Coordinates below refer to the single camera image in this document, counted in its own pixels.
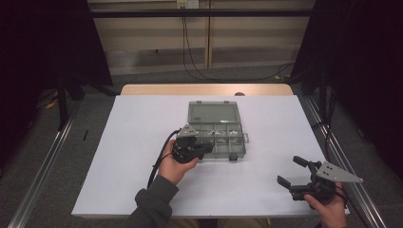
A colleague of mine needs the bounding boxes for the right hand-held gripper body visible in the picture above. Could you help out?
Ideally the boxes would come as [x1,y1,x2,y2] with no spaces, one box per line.
[289,161,365,204]

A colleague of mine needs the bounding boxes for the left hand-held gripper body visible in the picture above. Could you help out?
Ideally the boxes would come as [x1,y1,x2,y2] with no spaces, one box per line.
[170,123,204,164]

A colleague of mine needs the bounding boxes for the transparent grey compartment box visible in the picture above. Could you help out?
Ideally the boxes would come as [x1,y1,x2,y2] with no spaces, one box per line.
[186,100,250,164]

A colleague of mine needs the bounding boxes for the person's left hand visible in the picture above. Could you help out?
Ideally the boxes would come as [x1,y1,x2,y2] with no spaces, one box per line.
[157,140,200,185]

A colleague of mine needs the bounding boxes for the person's right hand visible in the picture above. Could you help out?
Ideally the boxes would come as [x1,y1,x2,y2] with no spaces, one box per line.
[303,185,349,228]

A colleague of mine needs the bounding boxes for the white table board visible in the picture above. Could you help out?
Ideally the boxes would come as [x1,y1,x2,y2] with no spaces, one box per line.
[71,94,350,219]

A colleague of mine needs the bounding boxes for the wooden table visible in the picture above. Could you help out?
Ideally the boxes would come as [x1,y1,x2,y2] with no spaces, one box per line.
[120,83,295,97]

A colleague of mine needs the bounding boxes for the black curtain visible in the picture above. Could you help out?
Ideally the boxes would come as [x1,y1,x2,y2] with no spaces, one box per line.
[0,0,114,167]
[290,0,403,183]

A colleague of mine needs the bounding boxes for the black metal stand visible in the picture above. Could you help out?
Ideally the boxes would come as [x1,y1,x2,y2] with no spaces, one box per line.
[56,70,69,131]

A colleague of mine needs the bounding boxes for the black crossbar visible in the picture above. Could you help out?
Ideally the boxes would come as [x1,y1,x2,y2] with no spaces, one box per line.
[89,9,316,19]

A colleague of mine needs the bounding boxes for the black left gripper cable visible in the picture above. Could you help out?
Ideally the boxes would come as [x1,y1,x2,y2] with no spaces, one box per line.
[146,129,182,190]

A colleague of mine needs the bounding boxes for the aluminium floor rail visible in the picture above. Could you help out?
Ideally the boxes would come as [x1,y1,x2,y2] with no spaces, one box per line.
[8,103,82,228]
[304,95,388,228]

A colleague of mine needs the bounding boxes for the black floor cables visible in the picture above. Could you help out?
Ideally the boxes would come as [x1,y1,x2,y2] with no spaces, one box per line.
[311,91,336,156]

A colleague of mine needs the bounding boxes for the black wall cable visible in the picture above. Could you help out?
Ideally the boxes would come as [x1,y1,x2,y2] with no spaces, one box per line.
[184,8,211,80]
[181,8,297,83]

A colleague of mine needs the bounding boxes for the white wall outlet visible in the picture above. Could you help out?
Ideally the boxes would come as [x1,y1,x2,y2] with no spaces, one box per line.
[176,0,201,10]

